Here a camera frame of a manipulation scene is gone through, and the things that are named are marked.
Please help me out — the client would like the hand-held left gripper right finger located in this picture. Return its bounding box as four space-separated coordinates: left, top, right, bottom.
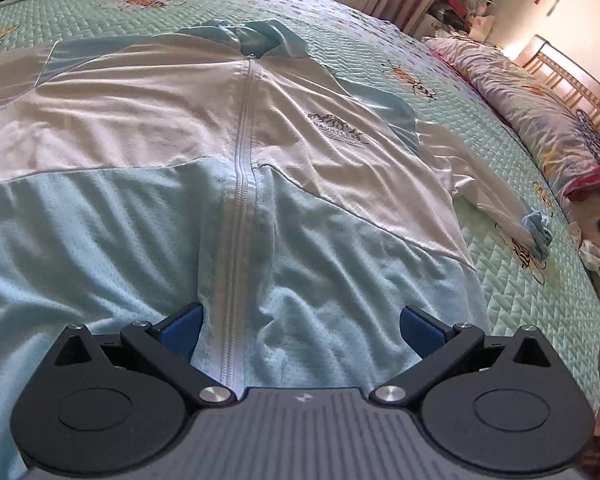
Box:
370 305 566 406

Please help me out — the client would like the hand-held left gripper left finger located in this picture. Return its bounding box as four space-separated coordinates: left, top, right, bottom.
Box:
54 302 236 407

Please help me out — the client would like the light blue and white jacket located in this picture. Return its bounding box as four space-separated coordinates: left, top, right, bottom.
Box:
0 19 554 480

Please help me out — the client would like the white printed garment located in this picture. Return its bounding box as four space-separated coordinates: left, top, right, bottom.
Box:
577 239 600 272

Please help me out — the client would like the green quilted bee bedspread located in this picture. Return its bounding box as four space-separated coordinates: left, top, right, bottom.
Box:
0 0 600 480

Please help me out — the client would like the dark red striped garment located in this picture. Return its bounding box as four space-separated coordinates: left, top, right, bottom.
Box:
562 157 600 207

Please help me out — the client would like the dark floral garment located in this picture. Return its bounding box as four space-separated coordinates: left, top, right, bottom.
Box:
572 110 600 167

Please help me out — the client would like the wooden bed headboard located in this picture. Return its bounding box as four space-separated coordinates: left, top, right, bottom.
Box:
515 35 600 137

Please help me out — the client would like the floral pillow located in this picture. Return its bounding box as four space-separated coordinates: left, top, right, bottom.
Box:
424 35 600 202

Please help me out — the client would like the white plastic bag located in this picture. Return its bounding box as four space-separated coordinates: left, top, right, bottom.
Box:
467 0 497 42

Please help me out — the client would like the black bag on nightstand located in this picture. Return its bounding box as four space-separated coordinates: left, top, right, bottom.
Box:
427 0 474 37

